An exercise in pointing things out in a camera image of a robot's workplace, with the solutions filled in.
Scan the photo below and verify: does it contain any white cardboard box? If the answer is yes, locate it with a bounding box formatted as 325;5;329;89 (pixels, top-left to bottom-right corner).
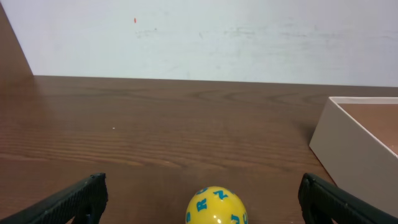
309;96;397;216

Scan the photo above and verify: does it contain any yellow ball with blue letters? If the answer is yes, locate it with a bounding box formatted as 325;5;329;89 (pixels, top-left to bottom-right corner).
185;186;249;224

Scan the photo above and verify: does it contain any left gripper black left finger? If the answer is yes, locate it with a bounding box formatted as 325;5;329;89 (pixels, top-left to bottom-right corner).
1;173;108;224

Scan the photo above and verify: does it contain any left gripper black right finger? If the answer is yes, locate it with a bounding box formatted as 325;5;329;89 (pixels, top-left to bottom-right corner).
298;173;397;224

